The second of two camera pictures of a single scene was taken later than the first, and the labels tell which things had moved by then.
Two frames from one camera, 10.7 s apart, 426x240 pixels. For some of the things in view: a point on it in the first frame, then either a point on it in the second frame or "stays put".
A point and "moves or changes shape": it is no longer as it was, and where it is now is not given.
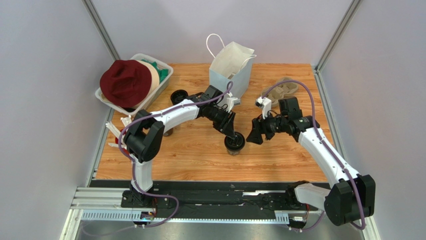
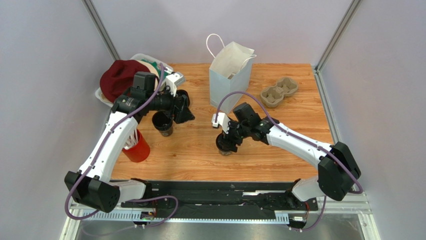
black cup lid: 234,144 moves or changes shape
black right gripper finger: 255,135 -> 222,141
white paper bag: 231,67 moves or changes shape
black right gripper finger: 270,130 -> 231,145
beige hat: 155,79 stays put
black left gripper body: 220,118 -> 183,98
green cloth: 162,73 stays put
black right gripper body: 261,126 -> 230,136
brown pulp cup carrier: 285,86 stays put
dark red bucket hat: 125,83 stays put
